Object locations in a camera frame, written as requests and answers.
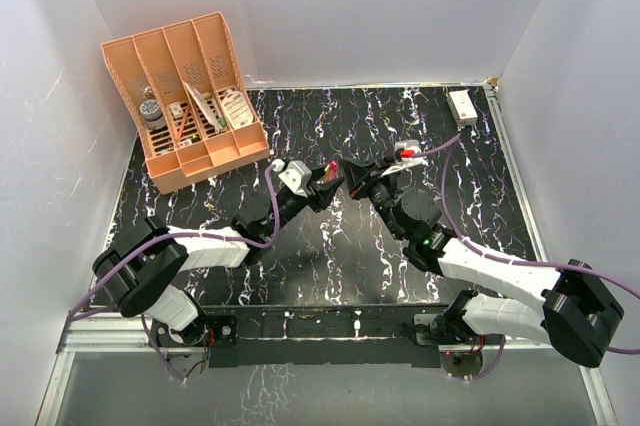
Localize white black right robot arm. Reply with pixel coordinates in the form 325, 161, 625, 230
338, 157, 624, 368

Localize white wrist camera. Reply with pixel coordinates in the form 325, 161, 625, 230
278, 160, 312, 198
381, 140, 427, 177

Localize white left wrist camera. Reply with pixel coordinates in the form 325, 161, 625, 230
278, 160, 312, 198

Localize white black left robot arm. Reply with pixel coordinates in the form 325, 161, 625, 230
92, 160, 344, 345

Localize orange plastic desk organizer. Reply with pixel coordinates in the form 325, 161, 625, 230
101, 12, 270, 194

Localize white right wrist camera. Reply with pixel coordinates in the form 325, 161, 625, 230
381, 140, 427, 177

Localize black front mounting rail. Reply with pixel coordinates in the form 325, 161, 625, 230
149, 303, 506, 370

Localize white card packet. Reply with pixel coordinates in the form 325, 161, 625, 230
183, 81, 225, 133

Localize keyring with pink strap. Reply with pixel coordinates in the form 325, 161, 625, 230
322, 161, 339, 184

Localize white label packet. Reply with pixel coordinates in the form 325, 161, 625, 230
221, 89, 254, 129

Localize small white eraser box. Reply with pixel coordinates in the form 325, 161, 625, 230
168, 102, 184, 120

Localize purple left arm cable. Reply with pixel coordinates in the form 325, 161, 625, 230
67, 158, 287, 385

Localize orange pencil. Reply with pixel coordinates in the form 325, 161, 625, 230
176, 104, 192, 143

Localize small white red box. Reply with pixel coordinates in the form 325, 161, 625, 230
446, 89, 478, 128

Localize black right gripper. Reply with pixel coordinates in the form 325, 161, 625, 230
340, 156, 405, 241

